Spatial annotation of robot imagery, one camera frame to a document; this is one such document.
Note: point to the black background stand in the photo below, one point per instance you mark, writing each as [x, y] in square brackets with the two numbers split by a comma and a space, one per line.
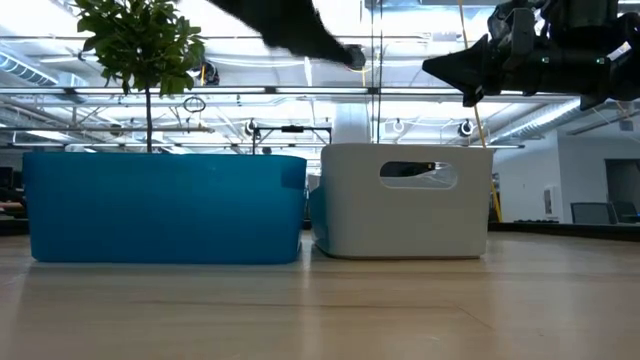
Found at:
[292, 129]

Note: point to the grey office chair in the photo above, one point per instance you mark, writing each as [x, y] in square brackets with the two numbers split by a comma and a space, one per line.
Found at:
[592, 212]

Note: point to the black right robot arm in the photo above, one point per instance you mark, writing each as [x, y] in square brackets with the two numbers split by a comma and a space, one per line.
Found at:
[630, 75]

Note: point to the green plant in white pot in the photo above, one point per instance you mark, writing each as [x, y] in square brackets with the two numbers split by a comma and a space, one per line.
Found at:
[145, 40]

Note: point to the black metal table frame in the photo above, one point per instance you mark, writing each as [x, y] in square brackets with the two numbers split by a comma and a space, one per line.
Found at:
[575, 230]

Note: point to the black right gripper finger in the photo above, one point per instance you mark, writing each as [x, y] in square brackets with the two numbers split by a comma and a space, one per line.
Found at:
[465, 67]

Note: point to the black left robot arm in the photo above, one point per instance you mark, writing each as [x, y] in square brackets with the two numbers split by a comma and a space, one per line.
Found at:
[290, 25]

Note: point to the blue plastic bin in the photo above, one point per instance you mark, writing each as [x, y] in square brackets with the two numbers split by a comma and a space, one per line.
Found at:
[165, 210]

